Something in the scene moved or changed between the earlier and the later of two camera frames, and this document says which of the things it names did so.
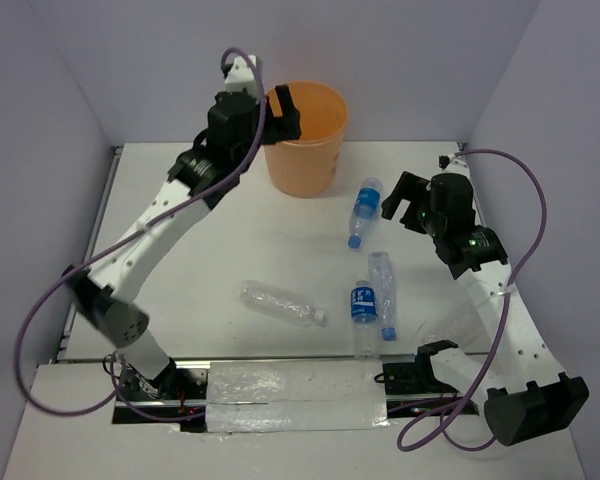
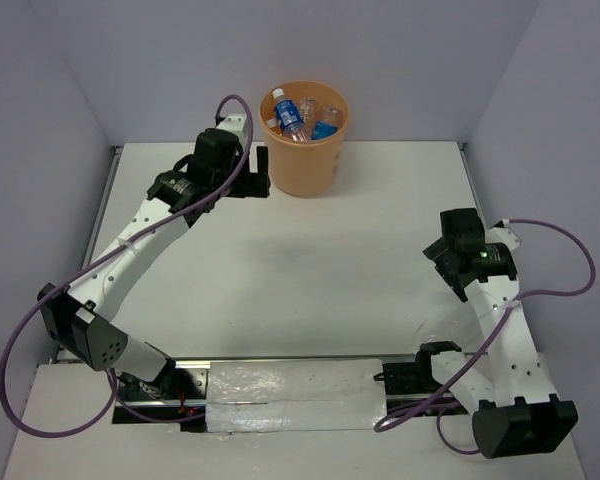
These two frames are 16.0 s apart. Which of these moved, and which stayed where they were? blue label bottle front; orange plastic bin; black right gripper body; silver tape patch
Moved: black right gripper body; blue label bottle front
Stayed: orange plastic bin; silver tape patch
